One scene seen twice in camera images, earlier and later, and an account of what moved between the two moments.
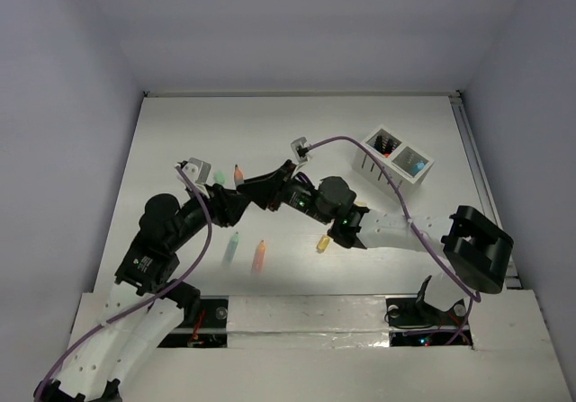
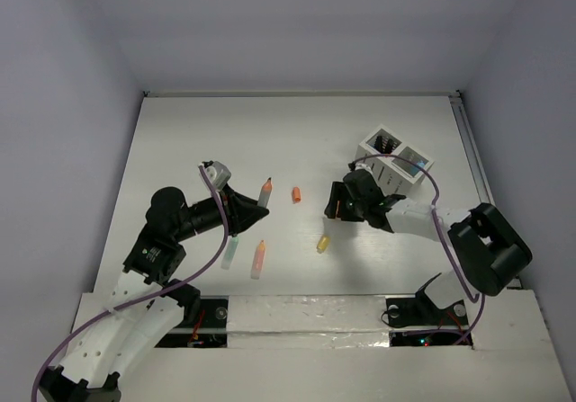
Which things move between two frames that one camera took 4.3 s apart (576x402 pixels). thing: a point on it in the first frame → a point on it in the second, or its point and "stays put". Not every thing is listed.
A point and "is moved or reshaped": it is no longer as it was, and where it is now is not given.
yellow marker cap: (323, 244) stays put
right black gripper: (269, 188) → (339, 192)
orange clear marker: (238, 175) is moved or reshaped
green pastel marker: (230, 250) stays put
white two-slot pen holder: (407, 163) stays put
